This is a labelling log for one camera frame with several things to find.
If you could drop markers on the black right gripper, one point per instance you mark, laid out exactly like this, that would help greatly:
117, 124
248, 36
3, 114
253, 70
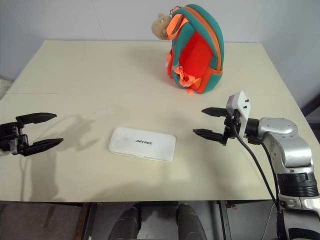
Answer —
230, 127

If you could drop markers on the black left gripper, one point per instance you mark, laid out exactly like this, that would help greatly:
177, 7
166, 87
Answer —
11, 136

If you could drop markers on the teal and orange backpack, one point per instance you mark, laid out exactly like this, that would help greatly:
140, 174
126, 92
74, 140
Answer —
200, 52

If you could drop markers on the white rectangular box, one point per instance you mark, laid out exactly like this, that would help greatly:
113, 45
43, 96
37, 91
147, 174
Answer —
142, 144

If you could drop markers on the dark rounded shape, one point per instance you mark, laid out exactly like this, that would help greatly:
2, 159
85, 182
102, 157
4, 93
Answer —
190, 222
126, 225

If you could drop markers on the beige plush cat toy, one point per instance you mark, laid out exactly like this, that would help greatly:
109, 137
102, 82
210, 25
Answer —
160, 26

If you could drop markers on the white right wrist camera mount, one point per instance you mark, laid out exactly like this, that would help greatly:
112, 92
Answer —
240, 105

